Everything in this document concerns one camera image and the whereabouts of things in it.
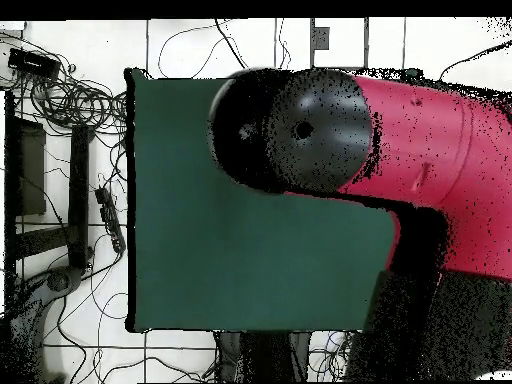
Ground dark green table cloth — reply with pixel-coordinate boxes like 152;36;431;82
124;66;401;334

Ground black power strip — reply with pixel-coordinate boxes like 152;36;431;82
94;186;127;255

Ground grey chair base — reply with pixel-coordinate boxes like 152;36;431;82
7;265;85;381

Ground black rectangular box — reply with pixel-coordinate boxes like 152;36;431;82
6;47;62;81

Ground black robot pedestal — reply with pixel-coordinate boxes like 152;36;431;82
213;330;312;383

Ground tangled cables with blue wire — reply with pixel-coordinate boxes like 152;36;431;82
309;330;354;381

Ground black metal stand frame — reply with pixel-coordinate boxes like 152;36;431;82
3;91;95;273

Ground grey floor frame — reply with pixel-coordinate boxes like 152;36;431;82
309;17;370;70

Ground thin looped black cable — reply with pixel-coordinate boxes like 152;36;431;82
157;18;292;79

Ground tangled black floor cables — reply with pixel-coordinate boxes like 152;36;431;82
0;31;129;137

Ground black cable with adapter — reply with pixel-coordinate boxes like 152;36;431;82
438;39;512;81

